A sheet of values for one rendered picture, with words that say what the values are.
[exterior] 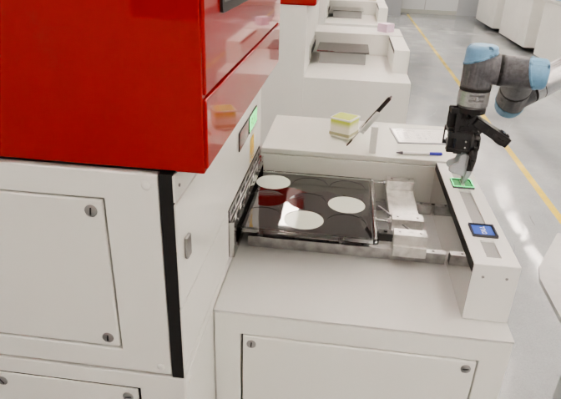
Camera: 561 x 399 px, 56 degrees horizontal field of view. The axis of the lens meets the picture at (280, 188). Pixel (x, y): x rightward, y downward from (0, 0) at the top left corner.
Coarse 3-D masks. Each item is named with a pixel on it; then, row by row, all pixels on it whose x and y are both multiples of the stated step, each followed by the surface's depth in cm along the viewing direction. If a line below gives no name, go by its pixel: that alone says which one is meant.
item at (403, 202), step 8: (392, 192) 155; (400, 192) 156; (408, 192) 156; (392, 200) 150; (400, 200) 150; (408, 200) 151; (392, 208) 146; (400, 208) 146; (408, 208) 146; (416, 208) 146; (392, 248) 128; (400, 248) 128; (408, 248) 127; (416, 248) 127; (424, 248) 127; (408, 256) 128; (416, 256) 128; (424, 256) 128
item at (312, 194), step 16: (288, 176) 158; (304, 176) 159; (256, 192) 148; (272, 192) 148; (288, 192) 148; (304, 192) 149; (320, 192) 149; (336, 192) 150; (352, 192) 150; (368, 192) 150; (256, 208) 139; (272, 208) 139; (288, 208) 140; (304, 208) 140; (320, 208) 140; (368, 208) 141; (240, 224) 131; (256, 224) 131; (272, 224) 132; (336, 224) 133; (352, 224) 133; (368, 224) 133
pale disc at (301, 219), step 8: (288, 216) 135; (296, 216) 136; (304, 216) 136; (312, 216) 136; (320, 216) 136; (288, 224) 132; (296, 224) 132; (304, 224) 132; (312, 224) 132; (320, 224) 132
